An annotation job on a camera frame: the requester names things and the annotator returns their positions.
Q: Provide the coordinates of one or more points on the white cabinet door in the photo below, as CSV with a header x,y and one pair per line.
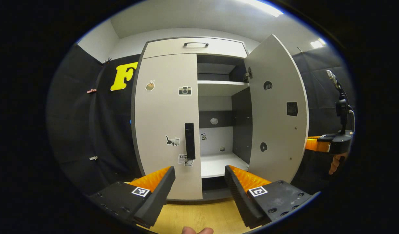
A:
x,y
277,123
163,113

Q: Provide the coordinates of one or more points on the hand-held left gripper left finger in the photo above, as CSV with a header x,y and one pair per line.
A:
x,y
158,195

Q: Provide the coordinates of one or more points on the red cloth clip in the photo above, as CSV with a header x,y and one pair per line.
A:
x,y
91,90

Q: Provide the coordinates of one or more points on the double-door shoe cabinet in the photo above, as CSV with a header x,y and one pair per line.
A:
x,y
219,107

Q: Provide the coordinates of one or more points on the deep white cabinet shelf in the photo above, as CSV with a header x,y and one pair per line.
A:
x,y
219,164

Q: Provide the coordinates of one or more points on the metal right door hinge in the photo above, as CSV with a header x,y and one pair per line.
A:
x,y
248,74

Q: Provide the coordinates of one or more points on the long ceiling light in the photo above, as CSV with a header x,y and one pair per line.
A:
x,y
266,8

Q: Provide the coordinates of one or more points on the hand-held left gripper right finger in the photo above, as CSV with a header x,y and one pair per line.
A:
x,y
241,198

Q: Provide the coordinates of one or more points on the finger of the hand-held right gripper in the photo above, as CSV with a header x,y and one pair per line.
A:
x,y
316,144

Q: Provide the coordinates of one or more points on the narrow white cabinet shelf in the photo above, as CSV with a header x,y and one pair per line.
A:
x,y
219,87

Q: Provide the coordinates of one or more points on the small ceiling light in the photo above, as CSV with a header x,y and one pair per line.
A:
x,y
317,43

